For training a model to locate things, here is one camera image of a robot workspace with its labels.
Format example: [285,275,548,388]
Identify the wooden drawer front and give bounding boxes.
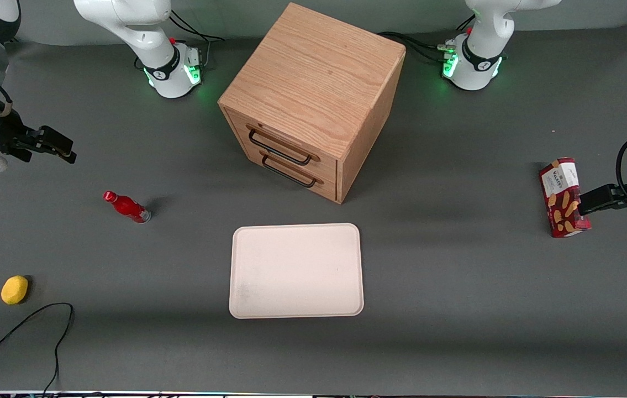
[225,108,339,181]
[240,139,339,202]

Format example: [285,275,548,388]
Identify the wooden drawer cabinet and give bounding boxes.
[218,2,407,205]

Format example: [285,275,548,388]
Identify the red tartan shortbread box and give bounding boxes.
[539,158,592,239]

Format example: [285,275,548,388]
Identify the red bottle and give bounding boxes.
[103,191,152,224]

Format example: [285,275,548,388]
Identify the yellow lemon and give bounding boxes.
[1,275,29,306]

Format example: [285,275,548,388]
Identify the cream plastic tray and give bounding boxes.
[229,223,365,320]

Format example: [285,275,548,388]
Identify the black right arm base cables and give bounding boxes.
[168,10,225,70]

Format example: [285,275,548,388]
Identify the black arm base cables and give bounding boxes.
[377,15,477,65]
[168,10,225,70]

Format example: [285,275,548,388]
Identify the thin black table cable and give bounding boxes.
[0,302,75,395]

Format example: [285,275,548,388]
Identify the black metal drawer handle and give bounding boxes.
[261,154,324,189]
[247,126,321,166]

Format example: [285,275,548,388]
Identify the black left arm base cables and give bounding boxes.
[377,15,477,65]

